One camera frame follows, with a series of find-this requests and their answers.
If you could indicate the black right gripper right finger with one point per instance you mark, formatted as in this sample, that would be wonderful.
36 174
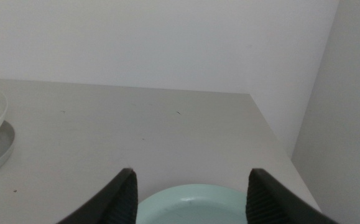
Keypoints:
266 205

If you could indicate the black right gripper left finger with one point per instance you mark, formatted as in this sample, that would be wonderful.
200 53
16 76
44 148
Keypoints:
117 205

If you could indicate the mint green shallow bowl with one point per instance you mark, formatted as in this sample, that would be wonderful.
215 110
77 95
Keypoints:
192 208

